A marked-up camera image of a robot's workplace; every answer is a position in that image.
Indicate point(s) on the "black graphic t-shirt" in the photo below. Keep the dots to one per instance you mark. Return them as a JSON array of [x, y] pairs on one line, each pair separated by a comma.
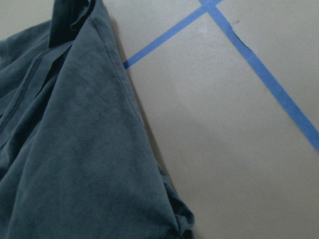
[[75, 157]]

